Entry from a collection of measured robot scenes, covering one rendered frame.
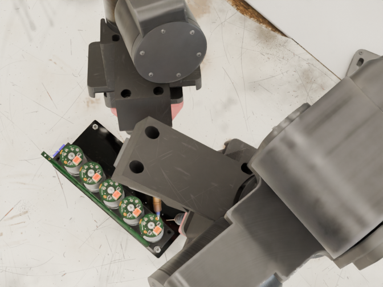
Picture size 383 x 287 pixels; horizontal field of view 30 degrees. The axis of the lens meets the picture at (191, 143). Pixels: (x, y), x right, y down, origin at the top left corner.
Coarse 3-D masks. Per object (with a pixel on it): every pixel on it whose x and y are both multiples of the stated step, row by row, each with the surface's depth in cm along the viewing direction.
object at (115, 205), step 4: (108, 188) 74; (112, 188) 74; (108, 192) 74; (112, 192) 74; (104, 196) 74; (124, 196) 77; (104, 200) 75; (120, 200) 76; (108, 204) 76; (112, 204) 76; (116, 204) 76; (112, 208) 78; (116, 208) 78
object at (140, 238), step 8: (48, 160) 75; (56, 168) 75; (72, 176) 75; (80, 184) 74; (88, 192) 74; (96, 200) 74; (104, 208) 74; (112, 216) 74; (120, 224) 74; (136, 232) 73; (144, 240) 73
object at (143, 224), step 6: (144, 216) 74; (150, 216) 74; (156, 216) 74; (144, 222) 73; (156, 222) 74; (162, 222) 74; (144, 228) 73; (162, 228) 73; (144, 234) 73; (150, 234) 73
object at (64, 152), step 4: (64, 148) 75; (68, 148) 75; (72, 148) 75; (76, 148) 75; (60, 152) 75; (64, 152) 75; (68, 152) 75; (72, 152) 75; (76, 152) 75; (80, 152) 75; (60, 156) 75; (64, 156) 75; (80, 156) 75; (60, 160) 75; (64, 160) 75; (68, 160) 75; (64, 164) 75; (68, 164) 75; (72, 164) 75
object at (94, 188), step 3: (93, 171) 75; (90, 174) 75; (93, 174) 75; (105, 177) 78; (102, 180) 76; (84, 183) 75; (96, 183) 75; (99, 183) 76; (87, 186) 76; (90, 186) 76; (93, 186) 76; (96, 186) 76; (99, 186) 77; (90, 189) 77; (93, 189) 77; (96, 189) 77
